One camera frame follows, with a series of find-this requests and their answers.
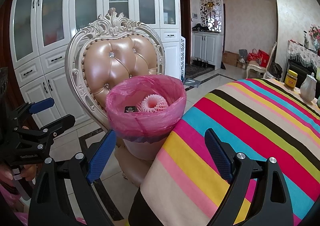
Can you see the white ceramic teapot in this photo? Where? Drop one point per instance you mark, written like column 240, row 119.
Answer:
column 308, row 88

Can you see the pink flower bouquet vase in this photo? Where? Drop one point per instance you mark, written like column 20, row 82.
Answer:
column 315, row 31

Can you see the waste bin with pink bag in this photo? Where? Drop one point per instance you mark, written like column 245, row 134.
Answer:
column 145, row 122

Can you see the dark wooden door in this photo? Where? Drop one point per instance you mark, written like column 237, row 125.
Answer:
column 185, row 16

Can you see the cardboard box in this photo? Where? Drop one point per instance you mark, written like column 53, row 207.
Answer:
column 230, row 57

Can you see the dark doormat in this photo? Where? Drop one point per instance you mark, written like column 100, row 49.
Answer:
column 196, row 70

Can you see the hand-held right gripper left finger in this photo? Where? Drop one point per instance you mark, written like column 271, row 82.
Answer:
column 102, row 156

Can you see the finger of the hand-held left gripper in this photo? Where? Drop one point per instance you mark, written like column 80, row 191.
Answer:
column 60, row 122
column 41, row 105

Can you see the grey flat packet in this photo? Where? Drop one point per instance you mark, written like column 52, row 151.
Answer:
column 192, row 82

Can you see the striped tablecloth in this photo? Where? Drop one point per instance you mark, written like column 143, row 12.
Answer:
column 237, row 121

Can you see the lace fringed cloth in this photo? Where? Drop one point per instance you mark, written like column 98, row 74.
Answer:
column 302, row 51

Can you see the low white cabinet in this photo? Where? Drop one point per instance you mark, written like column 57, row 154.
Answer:
column 206, row 48

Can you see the white side chair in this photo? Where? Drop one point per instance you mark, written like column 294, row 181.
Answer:
column 257, row 68

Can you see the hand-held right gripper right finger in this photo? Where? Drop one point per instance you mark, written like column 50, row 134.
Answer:
column 217, row 152

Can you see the black piano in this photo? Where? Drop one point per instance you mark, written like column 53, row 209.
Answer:
column 300, row 67

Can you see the red gift bags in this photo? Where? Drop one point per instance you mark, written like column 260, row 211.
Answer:
column 260, row 57

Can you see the tufted beige carved chair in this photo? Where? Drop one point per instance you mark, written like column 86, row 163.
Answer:
column 112, row 61

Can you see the small black box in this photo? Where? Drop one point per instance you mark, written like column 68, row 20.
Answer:
column 130, row 109

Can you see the pink foam fruit net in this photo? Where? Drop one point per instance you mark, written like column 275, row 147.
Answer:
column 152, row 103

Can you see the person's left hand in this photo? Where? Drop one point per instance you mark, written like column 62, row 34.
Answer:
column 28, row 172

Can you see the tall white glass-door cabinet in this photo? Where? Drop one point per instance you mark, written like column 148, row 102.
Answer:
column 62, row 53

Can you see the black bag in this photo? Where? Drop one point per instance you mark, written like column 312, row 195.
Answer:
column 276, row 69

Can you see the white openwork panel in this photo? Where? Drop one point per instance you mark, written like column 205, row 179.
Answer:
column 182, row 58

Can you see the yellow lid glass jar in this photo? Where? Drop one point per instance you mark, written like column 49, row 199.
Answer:
column 291, row 80

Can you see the row of black shoes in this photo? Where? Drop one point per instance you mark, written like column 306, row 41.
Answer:
column 201, row 62

